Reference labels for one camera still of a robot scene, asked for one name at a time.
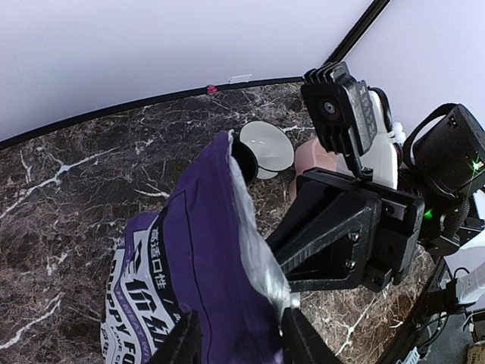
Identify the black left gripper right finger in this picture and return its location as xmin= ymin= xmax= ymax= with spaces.
xmin=282 ymin=308 xmax=341 ymax=364

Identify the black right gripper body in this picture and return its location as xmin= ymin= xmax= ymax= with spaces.
xmin=267 ymin=168 xmax=424 ymax=292

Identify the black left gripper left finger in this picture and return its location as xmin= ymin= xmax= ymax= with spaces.
xmin=148 ymin=311 xmax=201 ymax=364

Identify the purple pet food bag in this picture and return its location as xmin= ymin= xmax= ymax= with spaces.
xmin=100 ymin=131 xmax=290 ymax=363

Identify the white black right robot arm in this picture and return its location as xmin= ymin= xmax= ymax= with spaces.
xmin=268 ymin=103 xmax=484 ymax=292

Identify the pink double pet bowl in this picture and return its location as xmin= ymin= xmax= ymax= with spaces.
xmin=289 ymin=137 xmax=338 ymax=202

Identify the white ceramic pet bowl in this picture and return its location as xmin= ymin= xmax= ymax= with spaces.
xmin=239 ymin=121 xmax=295 ymax=180

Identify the dark green mug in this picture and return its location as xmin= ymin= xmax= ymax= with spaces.
xmin=231 ymin=139 xmax=258 ymax=185

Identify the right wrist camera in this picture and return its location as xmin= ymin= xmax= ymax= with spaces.
xmin=301 ymin=62 xmax=377 ymax=157

